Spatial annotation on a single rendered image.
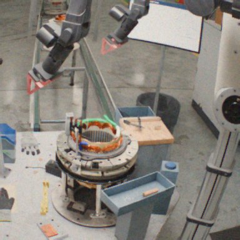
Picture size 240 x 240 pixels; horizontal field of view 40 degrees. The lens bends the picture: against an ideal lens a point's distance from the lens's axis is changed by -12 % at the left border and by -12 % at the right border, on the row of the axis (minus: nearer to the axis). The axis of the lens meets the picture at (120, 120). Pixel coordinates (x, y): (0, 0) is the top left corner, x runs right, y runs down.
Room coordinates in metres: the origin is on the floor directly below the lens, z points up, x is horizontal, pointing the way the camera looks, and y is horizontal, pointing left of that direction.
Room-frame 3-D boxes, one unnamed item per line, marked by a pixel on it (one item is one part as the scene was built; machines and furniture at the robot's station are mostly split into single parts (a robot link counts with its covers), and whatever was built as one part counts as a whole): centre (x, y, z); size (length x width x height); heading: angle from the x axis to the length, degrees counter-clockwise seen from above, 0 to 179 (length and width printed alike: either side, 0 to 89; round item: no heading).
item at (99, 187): (1.07, 0.05, 0.91); 0.02 x 0.02 x 0.21
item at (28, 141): (1.59, 0.48, 0.79); 0.24 x 0.12 x 0.02; 15
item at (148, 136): (1.41, -0.12, 1.05); 0.20 x 0.19 x 0.02; 18
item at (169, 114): (2.81, -0.31, 0.39); 0.39 x 0.39 x 0.35
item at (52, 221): (0.94, 0.23, 0.79); 0.12 x 0.09 x 0.02; 40
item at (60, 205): (1.20, 0.08, 0.80); 0.39 x 0.39 x 0.01
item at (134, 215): (0.97, -0.09, 0.92); 0.25 x 0.11 x 0.28; 127
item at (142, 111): (1.55, -0.07, 0.92); 0.17 x 0.11 x 0.28; 108
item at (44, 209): (1.14, 0.30, 0.80); 0.22 x 0.04 x 0.03; 9
